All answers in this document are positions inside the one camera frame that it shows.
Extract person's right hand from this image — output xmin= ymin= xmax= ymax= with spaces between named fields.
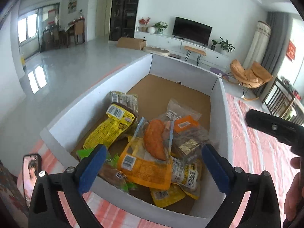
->
xmin=284 ymin=157 xmax=304 ymax=222

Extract brown wooden desk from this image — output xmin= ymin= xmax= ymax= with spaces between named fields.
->
xmin=64 ymin=18 xmax=85 ymax=46

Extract dark wooden railing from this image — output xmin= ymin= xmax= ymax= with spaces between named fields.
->
xmin=264 ymin=76 xmax=304 ymax=124

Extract white low tray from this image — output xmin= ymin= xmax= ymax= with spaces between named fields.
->
xmin=142 ymin=46 xmax=171 ymax=57

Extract orange striped tablecloth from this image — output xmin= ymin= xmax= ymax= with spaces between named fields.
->
xmin=17 ymin=93 xmax=304 ymax=228

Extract small yellow snack packet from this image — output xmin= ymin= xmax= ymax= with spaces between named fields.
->
xmin=150 ymin=183 xmax=186 ymax=207

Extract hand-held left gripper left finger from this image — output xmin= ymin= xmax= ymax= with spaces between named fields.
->
xmin=28 ymin=144 xmax=108 ymax=228

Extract red wall hanging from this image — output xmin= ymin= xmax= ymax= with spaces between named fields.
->
xmin=286 ymin=39 xmax=297 ymax=63

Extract yellow printed snack packet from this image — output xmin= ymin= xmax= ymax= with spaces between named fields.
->
xmin=83 ymin=102 xmax=138 ymax=150

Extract yellow nut packet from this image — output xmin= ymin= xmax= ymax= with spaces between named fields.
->
xmin=171 ymin=157 xmax=203 ymax=200

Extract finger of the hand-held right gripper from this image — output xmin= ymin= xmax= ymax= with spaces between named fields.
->
xmin=246 ymin=109 xmax=304 ymax=146

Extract dark brown snack packet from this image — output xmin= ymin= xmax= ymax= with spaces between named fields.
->
xmin=110 ymin=91 xmax=139 ymax=114

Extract white covered standing air conditioner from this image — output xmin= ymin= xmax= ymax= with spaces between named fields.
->
xmin=243 ymin=20 xmax=272 ymax=70

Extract brown cardboard box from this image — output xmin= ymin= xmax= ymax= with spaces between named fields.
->
xmin=116 ymin=37 xmax=147 ymax=51

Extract grey curtain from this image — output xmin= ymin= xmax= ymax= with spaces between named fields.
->
xmin=256 ymin=11 xmax=294 ymax=102

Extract large potted green plant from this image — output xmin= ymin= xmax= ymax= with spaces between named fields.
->
xmin=217 ymin=37 xmax=236 ymax=54

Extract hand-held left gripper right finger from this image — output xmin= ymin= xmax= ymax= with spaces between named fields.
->
xmin=201 ymin=144 xmax=282 ymax=228

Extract clear brown bread bag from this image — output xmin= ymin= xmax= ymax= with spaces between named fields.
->
xmin=166 ymin=98 xmax=202 ymax=124

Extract orange label dark packet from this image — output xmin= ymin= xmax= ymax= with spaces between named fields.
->
xmin=171 ymin=115 xmax=213 ymax=163

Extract white cardboard box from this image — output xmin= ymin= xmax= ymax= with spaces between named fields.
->
xmin=39 ymin=53 xmax=234 ymax=228

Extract framed wall painting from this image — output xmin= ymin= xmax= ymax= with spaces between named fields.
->
xmin=68 ymin=0 xmax=79 ymax=14

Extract orange lounge chair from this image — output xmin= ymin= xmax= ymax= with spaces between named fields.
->
xmin=229 ymin=59 xmax=273 ymax=100

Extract pile of snack packets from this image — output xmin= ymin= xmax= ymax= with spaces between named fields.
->
xmin=117 ymin=117 xmax=174 ymax=191

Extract red flowers in vase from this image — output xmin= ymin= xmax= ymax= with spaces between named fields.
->
xmin=138 ymin=17 xmax=152 ymax=32

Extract purple floor mat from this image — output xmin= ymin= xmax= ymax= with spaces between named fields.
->
xmin=210 ymin=67 xmax=229 ymax=77

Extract black flat television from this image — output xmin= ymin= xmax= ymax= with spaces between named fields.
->
xmin=172 ymin=17 xmax=213 ymax=47

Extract dark glass display cabinet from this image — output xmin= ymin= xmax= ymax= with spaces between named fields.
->
xmin=109 ymin=0 xmax=143 ymax=41

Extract bushy green plant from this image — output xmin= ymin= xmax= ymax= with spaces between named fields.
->
xmin=153 ymin=21 xmax=169 ymax=34

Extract brown pastry packet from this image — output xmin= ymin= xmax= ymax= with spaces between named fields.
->
xmin=98 ymin=164 xmax=130 ymax=192

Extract white television cabinet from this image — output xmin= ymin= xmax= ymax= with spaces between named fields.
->
xmin=134 ymin=31 xmax=230 ymax=69

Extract black smartphone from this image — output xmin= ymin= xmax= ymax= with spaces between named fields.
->
xmin=22 ymin=153 xmax=43 ymax=209

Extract wooden stool with black legs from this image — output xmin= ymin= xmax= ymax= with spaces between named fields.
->
xmin=184 ymin=46 xmax=207 ymax=66

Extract glass balcony door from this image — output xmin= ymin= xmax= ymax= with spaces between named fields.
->
xmin=18 ymin=3 xmax=60 ymax=60

